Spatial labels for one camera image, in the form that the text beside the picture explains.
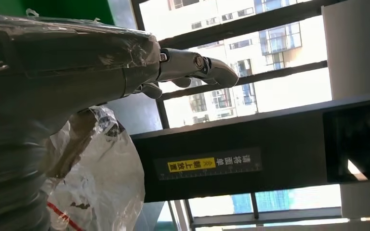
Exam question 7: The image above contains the white parcel bag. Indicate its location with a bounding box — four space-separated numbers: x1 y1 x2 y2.
40 105 145 231

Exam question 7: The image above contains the green conveyor belt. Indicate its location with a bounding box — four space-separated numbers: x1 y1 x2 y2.
153 202 177 231

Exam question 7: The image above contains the black inbound scanner machine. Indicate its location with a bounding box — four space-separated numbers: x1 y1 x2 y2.
105 0 370 231

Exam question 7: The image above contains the dark machine display screen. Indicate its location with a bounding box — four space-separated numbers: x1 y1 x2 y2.
323 102 370 183

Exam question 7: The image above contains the yellow black warning label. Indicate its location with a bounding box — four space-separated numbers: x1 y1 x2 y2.
153 147 263 181

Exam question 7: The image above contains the apartment building outside window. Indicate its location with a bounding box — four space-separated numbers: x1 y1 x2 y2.
140 0 332 128

